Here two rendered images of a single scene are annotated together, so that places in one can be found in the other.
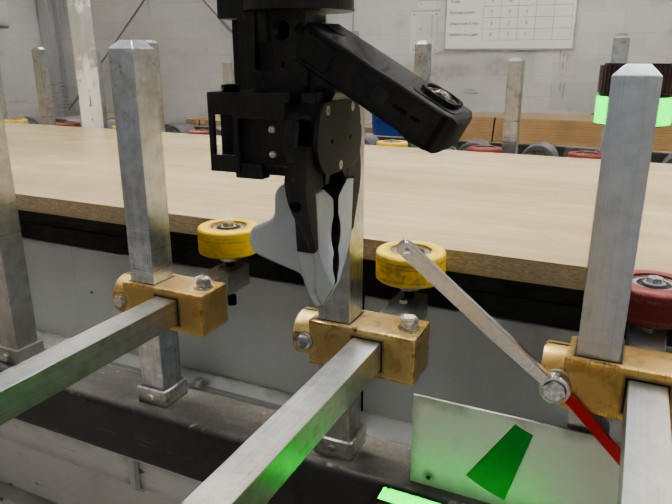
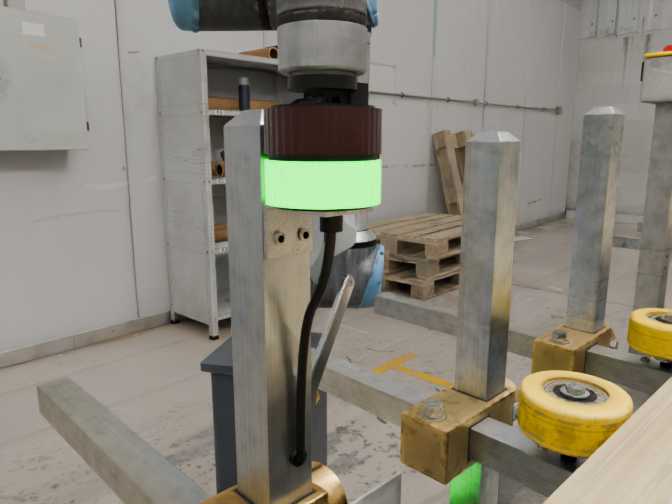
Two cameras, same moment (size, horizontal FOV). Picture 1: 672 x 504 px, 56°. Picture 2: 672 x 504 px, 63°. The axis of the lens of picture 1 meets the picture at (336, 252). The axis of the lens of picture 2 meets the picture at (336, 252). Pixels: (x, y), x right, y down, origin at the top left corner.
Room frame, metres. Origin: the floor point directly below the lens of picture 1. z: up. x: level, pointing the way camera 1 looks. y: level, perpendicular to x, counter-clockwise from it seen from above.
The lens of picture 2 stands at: (0.65, -0.52, 1.10)
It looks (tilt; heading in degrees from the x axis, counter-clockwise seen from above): 11 degrees down; 110
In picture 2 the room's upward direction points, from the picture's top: straight up
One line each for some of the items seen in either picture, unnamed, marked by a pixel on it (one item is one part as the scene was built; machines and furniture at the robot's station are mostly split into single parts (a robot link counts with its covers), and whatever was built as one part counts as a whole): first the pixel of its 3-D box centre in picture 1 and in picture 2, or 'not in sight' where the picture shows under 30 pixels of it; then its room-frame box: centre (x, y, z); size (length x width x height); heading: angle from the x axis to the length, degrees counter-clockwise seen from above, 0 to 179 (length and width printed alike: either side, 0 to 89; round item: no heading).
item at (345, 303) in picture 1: (340, 311); (479, 385); (0.61, 0.00, 0.86); 0.03 x 0.03 x 0.48; 65
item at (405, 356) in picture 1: (360, 340); (465, 421); (0.60, -0.03, 0.83); 0.13 x 0.06 x 0.05; 65
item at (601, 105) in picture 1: (632, 109); (323, 181); (0.54, -0.25, 1.07); 0.06 x 0.06 x 0.02
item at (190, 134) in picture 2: not in sight; (247, 193); (-1.04, 2.47, 0.78); 0.90 x 0.45 x 1.55; 68
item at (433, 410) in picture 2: (409, 322); (433, 409); (0.57, -0.07, 0.87); 0.02 x 0.02 x 0.01
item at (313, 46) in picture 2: not in sight; (320, 55); (0.43, 0.03, 1.18); 0.10 x 0.09 x 0.05; 156
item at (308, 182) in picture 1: (310, 185); not in sight; (0.40, 0.02, 1.04); 0.05 x 0.02 x 0.09; 156
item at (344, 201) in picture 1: (308, 234); (335, 240); (0.45, 0.02, 0.99); 0.06 x 0.03 x 0.09; 66
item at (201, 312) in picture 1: (169, 300); (575, 349); (0.70, 0.20, 0.84); 0.13 x 0.06 x 0.05; 65
